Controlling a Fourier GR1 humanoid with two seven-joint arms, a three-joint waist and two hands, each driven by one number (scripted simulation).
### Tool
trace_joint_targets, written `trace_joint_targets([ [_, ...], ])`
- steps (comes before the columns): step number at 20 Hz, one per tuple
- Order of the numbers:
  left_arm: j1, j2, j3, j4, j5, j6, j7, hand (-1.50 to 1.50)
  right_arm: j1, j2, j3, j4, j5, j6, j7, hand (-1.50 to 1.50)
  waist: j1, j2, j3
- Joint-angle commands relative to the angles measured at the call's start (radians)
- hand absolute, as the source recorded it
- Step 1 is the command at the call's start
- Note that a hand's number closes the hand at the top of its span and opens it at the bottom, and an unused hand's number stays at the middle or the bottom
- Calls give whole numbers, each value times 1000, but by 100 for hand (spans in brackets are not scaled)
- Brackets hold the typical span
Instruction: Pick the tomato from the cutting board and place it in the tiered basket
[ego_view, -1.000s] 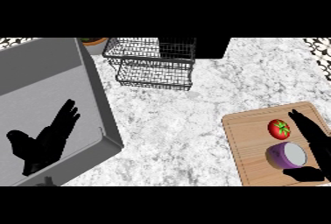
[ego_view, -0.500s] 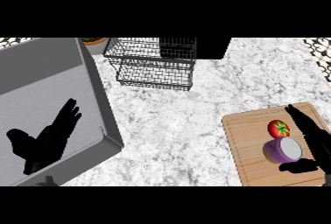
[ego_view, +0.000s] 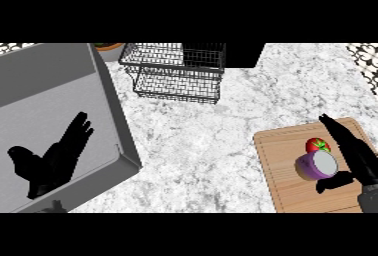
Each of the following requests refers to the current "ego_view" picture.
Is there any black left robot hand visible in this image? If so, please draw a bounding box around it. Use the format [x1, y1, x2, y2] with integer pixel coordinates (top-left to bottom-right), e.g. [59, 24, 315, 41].
[6, 111, 96, 200]

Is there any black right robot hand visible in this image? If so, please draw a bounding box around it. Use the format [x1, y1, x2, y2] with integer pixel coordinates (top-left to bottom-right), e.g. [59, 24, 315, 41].
[315, 113, 378, 195]

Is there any terracotta plant pot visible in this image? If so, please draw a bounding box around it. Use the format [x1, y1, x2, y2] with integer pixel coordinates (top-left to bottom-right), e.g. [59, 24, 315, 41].
[93, 42, 127, 63]

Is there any wooden cutting board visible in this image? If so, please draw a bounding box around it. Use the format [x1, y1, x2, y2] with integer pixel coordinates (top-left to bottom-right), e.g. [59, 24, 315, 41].
[253, 116, 378, 214]

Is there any black wire tiered basket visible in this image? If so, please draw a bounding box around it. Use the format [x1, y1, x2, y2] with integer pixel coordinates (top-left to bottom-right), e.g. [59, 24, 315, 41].
[118, 42, 228, 105]

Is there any black box appliance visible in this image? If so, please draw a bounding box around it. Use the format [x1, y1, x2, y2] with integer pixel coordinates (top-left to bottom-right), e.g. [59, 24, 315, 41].
[223, 42, 267, 69]

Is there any black white patterned cloth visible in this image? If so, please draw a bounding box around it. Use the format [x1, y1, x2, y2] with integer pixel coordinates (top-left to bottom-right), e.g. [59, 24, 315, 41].
[346, 42, 378, 96]

